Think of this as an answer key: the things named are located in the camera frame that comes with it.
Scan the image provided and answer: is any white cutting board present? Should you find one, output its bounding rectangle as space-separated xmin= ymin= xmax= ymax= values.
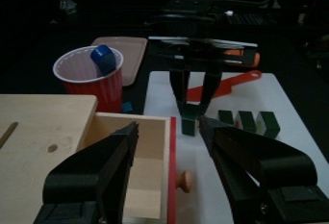
xmin=144 ymin=70 xmax=329 ymax=224

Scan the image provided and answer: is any red toy knife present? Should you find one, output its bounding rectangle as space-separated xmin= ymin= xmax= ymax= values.
xmin=185 ymin=69 xmax=264 ymax=103

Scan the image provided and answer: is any orange toy item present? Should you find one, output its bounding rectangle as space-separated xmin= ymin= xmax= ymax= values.
xmin=223 ymin=48 xmax=263 ymax=68

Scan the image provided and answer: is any blue tape piece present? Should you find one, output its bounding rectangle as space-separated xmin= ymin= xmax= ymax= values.
xmin=121 ymin=101 xmax=136 ymax=113

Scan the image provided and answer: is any light wooden box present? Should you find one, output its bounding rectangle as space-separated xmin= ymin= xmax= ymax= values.
xmin=0 ymin=93 xmax=101 ymax=224

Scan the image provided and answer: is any red-fronted wooden drawer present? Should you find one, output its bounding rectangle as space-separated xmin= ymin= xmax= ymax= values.
xmin=77 ymin=112 xmax=195 ymax=224

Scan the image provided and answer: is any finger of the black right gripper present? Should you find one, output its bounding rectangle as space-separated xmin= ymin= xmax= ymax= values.
xmin=169 ymin=69 xmax=192 ymax=114
xmin=199 ymin=68 xmax=225 ymax=114

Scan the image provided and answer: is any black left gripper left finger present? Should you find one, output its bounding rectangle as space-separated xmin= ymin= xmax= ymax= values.
xmin=33 ymin=121 xmax=142 ymax=224

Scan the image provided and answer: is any toy sushi roll piece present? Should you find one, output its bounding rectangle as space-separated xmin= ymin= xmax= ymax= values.
xmin=237 ymin=111 xmax=260 ymax=133
xmin=181 ymin=102 xmax=203 ymax=137
xmin=217 ymin=110 xmax=237 ymax=127
xmin=256 ymin=111 xmax=281 ymax=139

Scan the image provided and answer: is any blue plastic utensil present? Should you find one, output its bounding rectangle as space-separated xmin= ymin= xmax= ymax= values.
xmin=89 ymin=44 xmax=118 ymax=78

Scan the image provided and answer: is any red plastic cup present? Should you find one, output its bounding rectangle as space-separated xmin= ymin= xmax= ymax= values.
xmin=51 ymin=44 xmax=126 ymax=114

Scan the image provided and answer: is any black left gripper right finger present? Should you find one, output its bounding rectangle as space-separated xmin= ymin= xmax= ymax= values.
xmin=199 ymin=114 xmax=329 ymax=224

